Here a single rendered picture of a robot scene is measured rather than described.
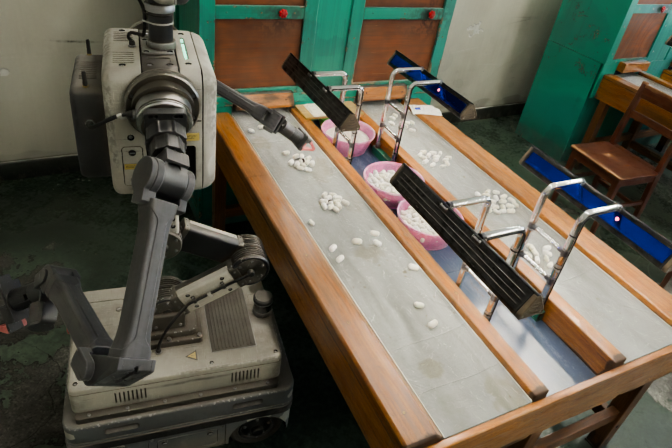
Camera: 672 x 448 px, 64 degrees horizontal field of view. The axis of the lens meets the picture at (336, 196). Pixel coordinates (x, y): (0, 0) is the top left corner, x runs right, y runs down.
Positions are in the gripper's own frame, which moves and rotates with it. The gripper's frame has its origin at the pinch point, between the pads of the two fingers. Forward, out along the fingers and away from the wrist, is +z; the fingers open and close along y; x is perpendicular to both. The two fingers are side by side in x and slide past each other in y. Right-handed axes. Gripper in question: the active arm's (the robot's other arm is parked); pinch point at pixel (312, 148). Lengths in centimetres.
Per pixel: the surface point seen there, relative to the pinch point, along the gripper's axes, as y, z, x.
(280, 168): 2.9, -3.9, 15.5
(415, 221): -46, 27, -8
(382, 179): -15.8, 27.2, -9.7
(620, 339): -119, 52, -27
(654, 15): 73, 208, -217
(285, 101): 49.3, 5.3, -3.9
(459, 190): -31, 51, -28
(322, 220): -35.7, -1.5, 14.6
